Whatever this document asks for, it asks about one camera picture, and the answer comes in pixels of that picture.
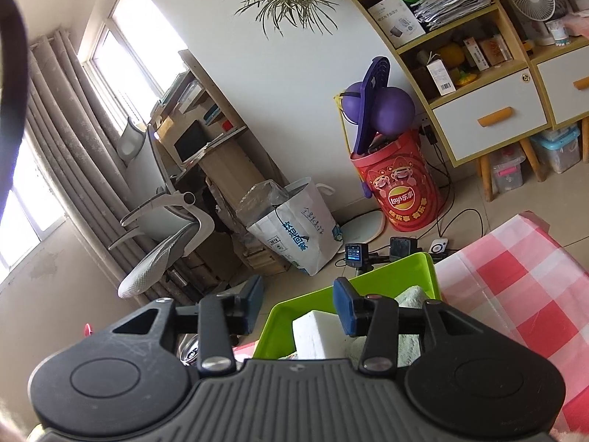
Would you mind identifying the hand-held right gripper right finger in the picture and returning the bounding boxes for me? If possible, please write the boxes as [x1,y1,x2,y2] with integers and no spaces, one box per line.
[333,277,497,375]

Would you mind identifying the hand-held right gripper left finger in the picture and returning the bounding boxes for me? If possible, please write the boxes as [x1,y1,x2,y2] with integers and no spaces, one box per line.
[96,275,266,375]

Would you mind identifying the green plastic bin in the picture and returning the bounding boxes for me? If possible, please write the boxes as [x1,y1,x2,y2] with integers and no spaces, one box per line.
[252,252,443,361]

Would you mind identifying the white foam block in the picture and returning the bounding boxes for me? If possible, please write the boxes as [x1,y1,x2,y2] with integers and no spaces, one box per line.
[292,311,350,361]

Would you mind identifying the cardboard box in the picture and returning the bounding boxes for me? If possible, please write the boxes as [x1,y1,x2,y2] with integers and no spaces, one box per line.
[232,230,290,277]

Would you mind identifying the round white scale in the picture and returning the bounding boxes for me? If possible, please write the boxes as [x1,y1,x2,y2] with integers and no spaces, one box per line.
[341,209,385,242]

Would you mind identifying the white paper bag blue print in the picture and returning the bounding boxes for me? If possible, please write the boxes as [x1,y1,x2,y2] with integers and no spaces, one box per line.
[246,176,343,277]

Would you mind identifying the clear plastic bag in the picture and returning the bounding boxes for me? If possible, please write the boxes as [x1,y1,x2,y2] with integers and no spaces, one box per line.
[237,179,295,226]

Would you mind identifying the grey mesh office chair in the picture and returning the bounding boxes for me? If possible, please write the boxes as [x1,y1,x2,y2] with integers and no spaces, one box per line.
[110,117,216,299]

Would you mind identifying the red printed bucket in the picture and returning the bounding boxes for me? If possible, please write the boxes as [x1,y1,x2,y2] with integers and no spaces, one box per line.
[350,129,443,235]

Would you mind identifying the wooden desk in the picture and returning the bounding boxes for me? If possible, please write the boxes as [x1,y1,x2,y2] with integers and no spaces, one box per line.
[152,48,295,277]

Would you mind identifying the yellow thin rod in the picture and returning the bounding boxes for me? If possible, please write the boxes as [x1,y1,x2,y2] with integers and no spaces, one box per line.
[334,93,373,200]

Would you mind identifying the red white checkered tablecloth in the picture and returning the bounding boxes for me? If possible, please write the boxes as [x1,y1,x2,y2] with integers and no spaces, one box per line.
[232,212,589,436]

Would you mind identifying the purple peanut ball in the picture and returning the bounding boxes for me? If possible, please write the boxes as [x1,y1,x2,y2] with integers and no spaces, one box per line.
[343,82,416,135]

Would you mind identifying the clear plastic storage box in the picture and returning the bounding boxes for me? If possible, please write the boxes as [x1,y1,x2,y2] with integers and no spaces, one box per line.
[488,143,526,194]

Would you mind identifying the wooden cabinet with white drawers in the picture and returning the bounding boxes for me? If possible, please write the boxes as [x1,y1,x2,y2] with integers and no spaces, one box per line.
[352,0,589,201]

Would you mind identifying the window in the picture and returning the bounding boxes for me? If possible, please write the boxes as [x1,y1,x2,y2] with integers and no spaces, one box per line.
[0,129,65,277]
[78,0,189,116]

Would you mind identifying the white box with barcode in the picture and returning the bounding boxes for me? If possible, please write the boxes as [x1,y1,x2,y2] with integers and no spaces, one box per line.
[426,57,457,97]

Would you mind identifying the grey curtain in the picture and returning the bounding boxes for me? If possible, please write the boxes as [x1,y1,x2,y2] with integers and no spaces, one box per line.
[25,30,185,305]

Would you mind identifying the blue lid storage box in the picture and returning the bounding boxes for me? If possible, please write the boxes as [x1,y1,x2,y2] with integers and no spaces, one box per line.
[529,126,581,175]

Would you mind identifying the yellow toy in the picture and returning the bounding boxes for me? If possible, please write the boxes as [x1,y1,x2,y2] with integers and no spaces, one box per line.
[437,42,465,72]

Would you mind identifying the white product box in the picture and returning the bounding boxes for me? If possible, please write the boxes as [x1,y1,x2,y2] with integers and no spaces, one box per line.
[368,0,426,49]

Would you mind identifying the stack of papers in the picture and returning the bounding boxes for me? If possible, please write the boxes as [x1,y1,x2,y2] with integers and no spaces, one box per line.
[412,0,493,31]

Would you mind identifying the white paper cup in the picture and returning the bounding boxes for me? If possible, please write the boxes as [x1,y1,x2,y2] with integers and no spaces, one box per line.
[545,19,571,48]

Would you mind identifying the small black camera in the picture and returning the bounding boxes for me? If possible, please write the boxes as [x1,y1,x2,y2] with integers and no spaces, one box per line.
[344,242,371,269]
[389,236,417,259]

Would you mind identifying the black cable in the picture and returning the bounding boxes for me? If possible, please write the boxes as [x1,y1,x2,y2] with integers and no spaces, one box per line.
[426,138,484,240]

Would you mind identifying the black strap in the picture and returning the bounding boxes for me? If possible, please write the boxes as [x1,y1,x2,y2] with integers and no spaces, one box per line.
[0,0,29,199]

